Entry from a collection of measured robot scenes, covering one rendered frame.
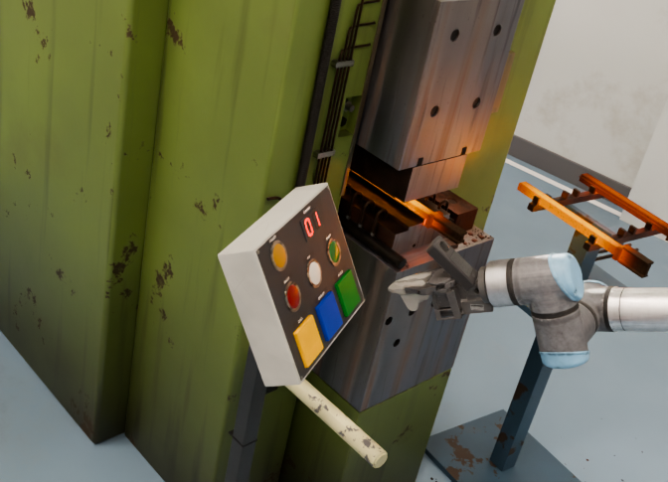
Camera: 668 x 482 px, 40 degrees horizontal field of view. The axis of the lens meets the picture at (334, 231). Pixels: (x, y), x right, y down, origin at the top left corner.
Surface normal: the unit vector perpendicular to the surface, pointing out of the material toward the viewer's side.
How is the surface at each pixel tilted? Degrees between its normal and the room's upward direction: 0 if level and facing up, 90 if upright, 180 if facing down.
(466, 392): 0
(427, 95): 90
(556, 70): 90
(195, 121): 90
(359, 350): 90
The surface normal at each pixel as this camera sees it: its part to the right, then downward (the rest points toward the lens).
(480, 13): 0.66, 0.48
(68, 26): -0.73, 0.22
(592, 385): 0.18, -0.85
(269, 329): -0.38, 0.40
